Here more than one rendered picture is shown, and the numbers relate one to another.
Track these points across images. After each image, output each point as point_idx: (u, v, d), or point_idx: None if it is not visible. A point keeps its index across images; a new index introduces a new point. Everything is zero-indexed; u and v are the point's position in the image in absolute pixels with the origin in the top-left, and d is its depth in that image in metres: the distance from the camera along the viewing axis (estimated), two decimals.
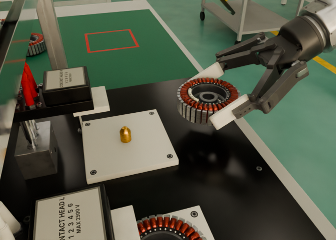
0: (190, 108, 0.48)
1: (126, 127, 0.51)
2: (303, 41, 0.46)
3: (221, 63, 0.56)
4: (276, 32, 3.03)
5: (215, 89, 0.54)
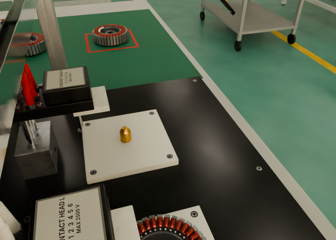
0: (93, 34, 0.92)
1: (126, 127, 0.51)
2: None
3: None
4: (276, 32, 3.03)
5: (118, 30, 0.96)
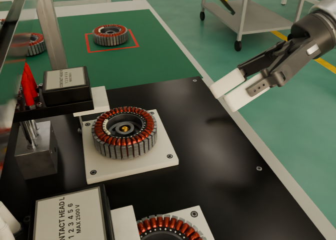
0: (93, 34, 0.92)
1: (126, 127, 0.51)
2: None
3: (270, 81, 0.46)
4: (276, 32, 3.03)
5: (118, 30, 0.96)
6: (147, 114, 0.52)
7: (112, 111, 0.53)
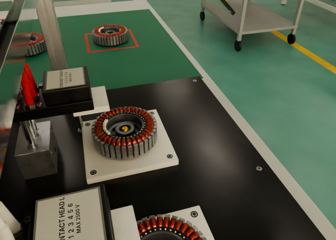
0: (93, 34, 0.92)
1: (126, 127, 0.51)
2: None
3: None
4: (276, 32, 3.03)
5: (118, 30, 0.96)
6: (147, 114, 0.52)
7: (112, 111, 0.53)
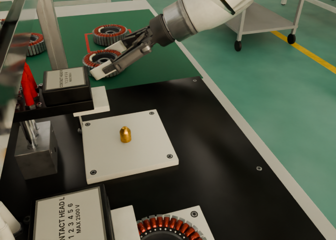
0: (93, 34, 0.92)
1: (126, 127, 0.51)
2: None
3: (118, 65, 0.72)
4: (276, 32, 3.03)
5: (118, 30, 0.96)
6: (120, 54, 0.79)
7: (101, 50, 0.81)
